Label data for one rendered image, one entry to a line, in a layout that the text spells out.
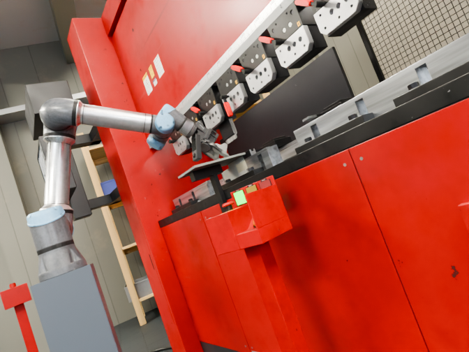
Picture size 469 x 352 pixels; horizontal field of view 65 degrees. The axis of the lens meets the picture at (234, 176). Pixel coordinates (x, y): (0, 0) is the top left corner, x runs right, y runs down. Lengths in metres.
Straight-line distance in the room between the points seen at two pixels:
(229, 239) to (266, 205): 0.16
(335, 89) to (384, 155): 0.94
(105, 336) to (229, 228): 0.52
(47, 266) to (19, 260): 3.30
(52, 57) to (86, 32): 2.61
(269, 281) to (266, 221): 0.19
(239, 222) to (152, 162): 1.40
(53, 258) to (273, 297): 0.71
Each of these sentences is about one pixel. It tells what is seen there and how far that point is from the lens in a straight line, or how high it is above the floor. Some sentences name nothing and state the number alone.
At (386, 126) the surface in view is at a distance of 1.00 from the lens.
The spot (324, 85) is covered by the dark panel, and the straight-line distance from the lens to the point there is 1.94.
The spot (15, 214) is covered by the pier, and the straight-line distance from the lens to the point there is 4.68.
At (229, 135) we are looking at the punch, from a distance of 1.72.
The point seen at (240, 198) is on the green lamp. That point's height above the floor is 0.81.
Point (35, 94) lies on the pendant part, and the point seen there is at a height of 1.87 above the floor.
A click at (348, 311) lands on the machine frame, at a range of 1.30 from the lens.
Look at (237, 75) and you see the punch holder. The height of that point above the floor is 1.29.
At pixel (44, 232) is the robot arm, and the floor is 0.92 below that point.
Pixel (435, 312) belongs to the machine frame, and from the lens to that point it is 1.11.
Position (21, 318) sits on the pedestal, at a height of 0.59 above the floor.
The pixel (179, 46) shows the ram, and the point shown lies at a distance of 1.95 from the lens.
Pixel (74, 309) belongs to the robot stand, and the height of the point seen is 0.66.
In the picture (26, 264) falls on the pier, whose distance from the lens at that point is 4.63.
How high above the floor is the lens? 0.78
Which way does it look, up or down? 5 degrees up
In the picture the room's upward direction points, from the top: 20 degrees counter-clockwise
